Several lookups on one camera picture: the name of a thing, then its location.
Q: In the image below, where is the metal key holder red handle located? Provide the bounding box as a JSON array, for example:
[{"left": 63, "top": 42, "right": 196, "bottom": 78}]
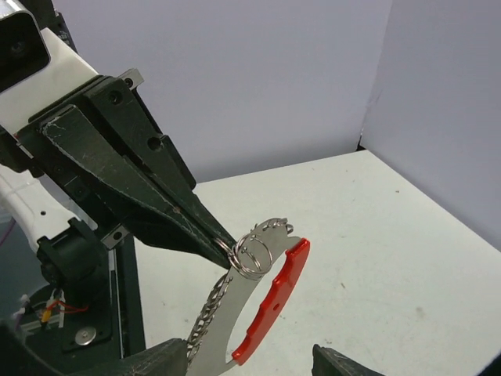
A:
[{"left": 184, "top": 217, "right": 311, "bottom": 371}]

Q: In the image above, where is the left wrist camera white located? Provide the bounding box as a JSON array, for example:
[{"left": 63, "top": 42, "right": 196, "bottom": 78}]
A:
[{"left": 1, "top": 1, "right": 50, "bottom": 92}]

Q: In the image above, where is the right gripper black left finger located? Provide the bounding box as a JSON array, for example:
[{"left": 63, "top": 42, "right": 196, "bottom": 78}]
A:
[{"left": 1, "top": 320, "right": 188, "bottom": 375}]

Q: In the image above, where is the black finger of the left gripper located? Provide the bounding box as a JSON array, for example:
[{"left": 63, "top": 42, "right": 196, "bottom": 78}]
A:
[
  {"left": 40, "top": 105, "right": 233, "bottom": 269},
  {"left": 84, "top": 76, "right": 236, "bottom": 251}
]

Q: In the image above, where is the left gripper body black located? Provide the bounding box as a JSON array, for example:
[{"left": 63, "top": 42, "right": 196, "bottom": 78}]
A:
[{"left": 15, "top": 68, "right": 196, "bottom": 251}]

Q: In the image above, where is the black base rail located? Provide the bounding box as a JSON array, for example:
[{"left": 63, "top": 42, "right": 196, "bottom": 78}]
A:
[{"left": 23, "top": 234, "right": 146, "bottom": 361}]

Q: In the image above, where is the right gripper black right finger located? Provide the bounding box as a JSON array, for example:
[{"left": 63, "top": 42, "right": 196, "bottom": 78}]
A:
[{"left": 312, "top": 344, "right": 383, "bottom": 376}]

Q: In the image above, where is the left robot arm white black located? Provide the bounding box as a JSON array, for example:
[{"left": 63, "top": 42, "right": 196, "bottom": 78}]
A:
[{"left": 1, "top": 24, "right": 234, "bottom": 306}]

